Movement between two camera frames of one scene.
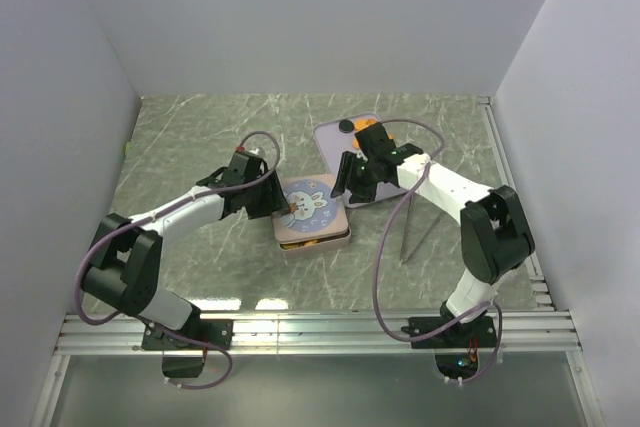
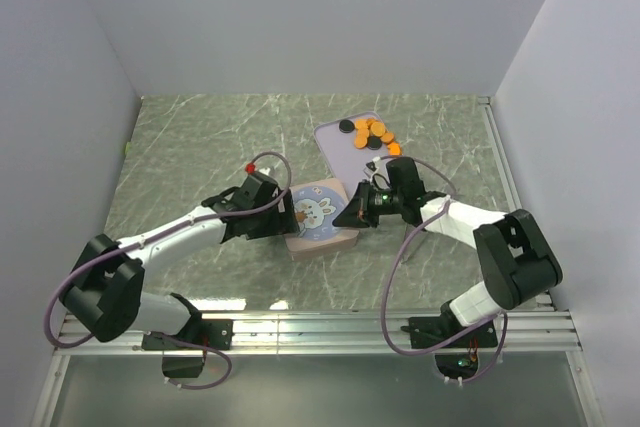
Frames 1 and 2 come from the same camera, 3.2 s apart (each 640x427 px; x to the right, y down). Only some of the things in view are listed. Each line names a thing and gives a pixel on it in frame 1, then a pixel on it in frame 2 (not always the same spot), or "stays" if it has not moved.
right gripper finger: (347, 167) → (357, 212)
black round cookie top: (346, 126) stays
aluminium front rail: (105, 333) stays
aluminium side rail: (539, 291) stays
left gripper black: (275, 199) → (283, 222)
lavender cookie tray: (334, 143) stays
